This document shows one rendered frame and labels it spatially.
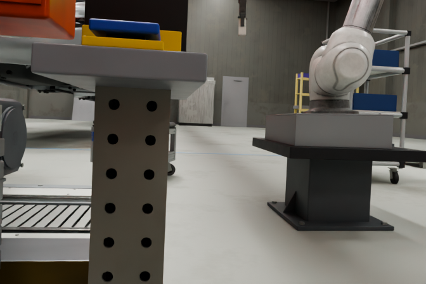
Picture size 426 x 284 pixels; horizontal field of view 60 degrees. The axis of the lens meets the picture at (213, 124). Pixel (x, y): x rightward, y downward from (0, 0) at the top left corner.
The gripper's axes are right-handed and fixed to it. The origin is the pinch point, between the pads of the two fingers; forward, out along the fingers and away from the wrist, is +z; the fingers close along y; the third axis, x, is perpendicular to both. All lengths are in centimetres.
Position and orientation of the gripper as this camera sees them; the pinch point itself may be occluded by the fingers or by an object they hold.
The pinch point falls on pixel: (242, 26)
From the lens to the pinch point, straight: 153.6
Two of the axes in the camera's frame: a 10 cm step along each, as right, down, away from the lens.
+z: -0.1, 10.0, 0.0
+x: -10.0, -0.1, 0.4
